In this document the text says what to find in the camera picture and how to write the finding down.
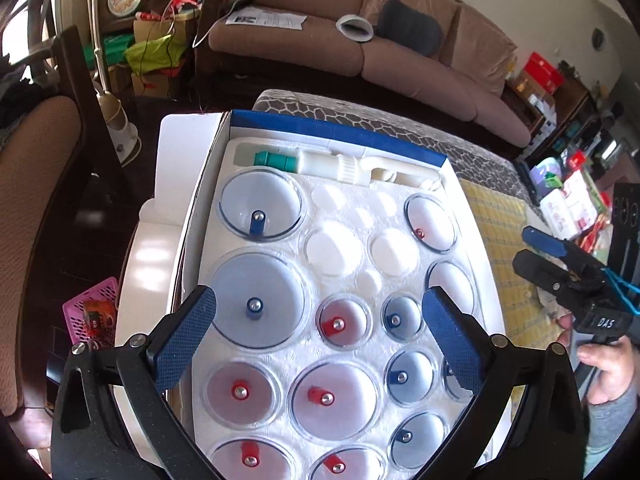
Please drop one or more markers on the lime green bag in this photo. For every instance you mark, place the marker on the lime green bag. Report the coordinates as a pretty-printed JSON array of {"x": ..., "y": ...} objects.
[{"x": 155, "y": 52}]

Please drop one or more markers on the yellow plaid mat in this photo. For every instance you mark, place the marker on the yellow plaid mat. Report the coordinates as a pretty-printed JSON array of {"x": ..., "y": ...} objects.
[{"x": 500, "y": 240}]

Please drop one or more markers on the brown fabric sofa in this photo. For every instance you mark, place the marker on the brown fabric sofa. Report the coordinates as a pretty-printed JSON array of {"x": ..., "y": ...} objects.
[{"x": 415, "y": 67}]

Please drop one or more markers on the pink plastic basket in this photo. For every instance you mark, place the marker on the pink plastic basket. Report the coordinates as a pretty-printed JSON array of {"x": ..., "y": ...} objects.
[{"x": 82, "y": 305}]

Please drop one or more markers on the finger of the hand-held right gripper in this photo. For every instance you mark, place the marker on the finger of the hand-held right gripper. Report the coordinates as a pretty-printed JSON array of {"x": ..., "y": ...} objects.
[
  {"x": 545, "y": 275},
  {"x": 545, "y": 241}
]

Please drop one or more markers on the white cupping pump gun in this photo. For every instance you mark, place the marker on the white cupping pump gun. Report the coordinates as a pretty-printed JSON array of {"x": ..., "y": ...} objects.
[{"x": 325, "y": 164}]

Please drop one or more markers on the white rolled sheet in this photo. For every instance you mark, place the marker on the white rolled sheet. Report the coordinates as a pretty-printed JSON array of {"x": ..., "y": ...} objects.
[{"x": 355, "y": 30}]

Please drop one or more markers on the dark wooden side cabinet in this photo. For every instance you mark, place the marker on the dark wooden side cabinet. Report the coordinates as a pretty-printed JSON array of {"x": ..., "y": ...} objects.
[{"x": 565, "y": 110}]

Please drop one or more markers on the white glossy desktop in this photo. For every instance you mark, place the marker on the white glossy desktop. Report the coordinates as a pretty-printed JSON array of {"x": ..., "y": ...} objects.
[{"x": 150, "y": 260}]

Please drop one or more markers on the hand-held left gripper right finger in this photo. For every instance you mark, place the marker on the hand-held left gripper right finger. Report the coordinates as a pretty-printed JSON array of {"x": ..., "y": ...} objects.
[{"x": 450, "y": 345}]

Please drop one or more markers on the pile of colourful packages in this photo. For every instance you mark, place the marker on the pile of colourful packages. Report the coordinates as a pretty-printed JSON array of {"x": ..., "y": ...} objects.
[{"x": 570, "y": 200}]

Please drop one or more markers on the dark clothes on chair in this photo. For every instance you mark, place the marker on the dark clothes on chair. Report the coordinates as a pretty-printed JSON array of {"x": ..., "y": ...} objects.
[{"x": 15, "y": 102}]

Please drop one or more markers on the printed paper sheet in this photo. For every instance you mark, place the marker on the printed paper sheet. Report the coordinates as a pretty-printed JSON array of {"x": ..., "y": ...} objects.
[{"x": 267, "y": 18}]

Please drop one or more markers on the brown cardboard box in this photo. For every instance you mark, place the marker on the brown cardboard box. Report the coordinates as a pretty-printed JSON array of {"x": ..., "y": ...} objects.
[{"x": 150, "y": 27}]

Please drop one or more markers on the white pole stand appliance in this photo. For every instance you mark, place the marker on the white pole stand appliance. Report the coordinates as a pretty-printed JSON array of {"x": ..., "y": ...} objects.
[{"x": 112, "y": 110}]

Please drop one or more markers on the person's right forearm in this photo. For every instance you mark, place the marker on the person's right forearm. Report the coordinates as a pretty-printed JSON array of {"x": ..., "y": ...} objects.
[{"x": 612, "y": 435}]

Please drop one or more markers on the dark grey cushion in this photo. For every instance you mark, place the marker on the dark grey cushion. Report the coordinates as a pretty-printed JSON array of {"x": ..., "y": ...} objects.
[{"x": 407, "y": 25}]

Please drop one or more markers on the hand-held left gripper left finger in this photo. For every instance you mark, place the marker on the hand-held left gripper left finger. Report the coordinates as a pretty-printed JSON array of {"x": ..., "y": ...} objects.
[{"x": 187, "y": 340}]

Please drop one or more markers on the person's right hand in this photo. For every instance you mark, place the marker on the person's right hand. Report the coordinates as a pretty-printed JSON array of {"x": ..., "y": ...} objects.
[{"x": 607, "y": 370}]

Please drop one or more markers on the red box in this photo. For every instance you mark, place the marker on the red box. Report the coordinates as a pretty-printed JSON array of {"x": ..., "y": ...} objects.
[{"x": 542, "y": 72}]

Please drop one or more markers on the white foam cupping set tray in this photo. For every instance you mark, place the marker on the white foam cupping set tray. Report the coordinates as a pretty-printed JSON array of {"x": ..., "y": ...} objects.
[{"x": 325, "y": 122}]

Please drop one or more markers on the wooden chair with brown cushion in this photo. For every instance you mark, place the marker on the wooden chair with brown cushion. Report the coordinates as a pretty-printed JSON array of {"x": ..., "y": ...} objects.
[{"x": 35, "y": 200}]

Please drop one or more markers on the green flat package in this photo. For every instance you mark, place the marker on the green flat package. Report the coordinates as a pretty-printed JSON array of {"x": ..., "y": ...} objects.
[{"x": 107, "y": 50}]

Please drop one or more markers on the set of cupping cups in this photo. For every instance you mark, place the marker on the set of cupping cups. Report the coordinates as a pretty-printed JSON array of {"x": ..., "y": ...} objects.
[{"x": 260, "y": 305}]

